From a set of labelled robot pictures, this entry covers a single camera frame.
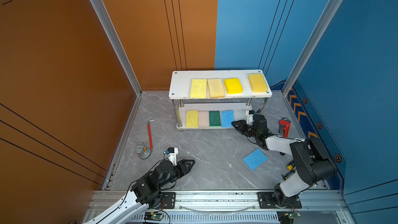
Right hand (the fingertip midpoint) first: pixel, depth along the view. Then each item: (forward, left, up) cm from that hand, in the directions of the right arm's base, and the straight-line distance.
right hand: (232, 123), depth 92 cm
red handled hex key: (-3, +52, -8) cm, 52 cm away
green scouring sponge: (+3, +11, 0) cm, 11 cm away
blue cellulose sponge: (+4, +3, 0) cm, 5 cm away
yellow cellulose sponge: (+4, +25, 0) cm, 25 cm away
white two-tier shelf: (-3, +12, +25) cm, 27 cm away
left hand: (-23, +21, 0) cm, 31 cm away
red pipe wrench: (+3, -35, -8) cm, 36 cm away
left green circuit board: (-44, +41, -10) cm, 61 cm away
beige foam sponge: (+2, +17, 0) cm, 18 cm away
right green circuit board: (-44, -23, -9) cm, 50 cm away
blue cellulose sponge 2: (-19, -11, -8) cm, 23 cm away
